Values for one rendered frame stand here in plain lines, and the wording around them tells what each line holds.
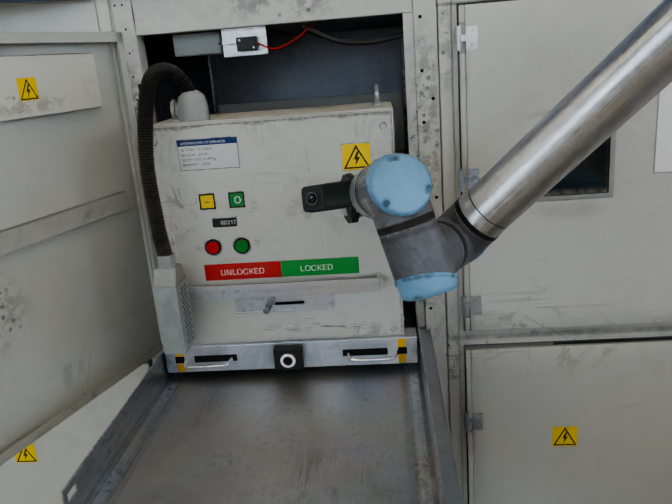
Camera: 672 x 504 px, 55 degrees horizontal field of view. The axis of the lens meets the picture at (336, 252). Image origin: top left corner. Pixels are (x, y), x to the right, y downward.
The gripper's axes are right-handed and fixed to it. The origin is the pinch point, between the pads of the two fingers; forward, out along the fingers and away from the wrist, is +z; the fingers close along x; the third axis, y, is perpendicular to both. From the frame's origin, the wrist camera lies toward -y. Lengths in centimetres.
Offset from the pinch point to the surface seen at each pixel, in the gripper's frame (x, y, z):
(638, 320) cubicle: -35, 69, 11
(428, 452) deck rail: -44.2, 5.2, -21.6
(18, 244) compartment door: -1, -60, 2
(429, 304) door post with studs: -25.8, 22.8, 23.7
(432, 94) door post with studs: 21.2, 25.1, 10.4
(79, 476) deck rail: -38, -50, -20
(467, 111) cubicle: 16.3, 31.5, 7.8
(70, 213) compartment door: 5, -53, 13
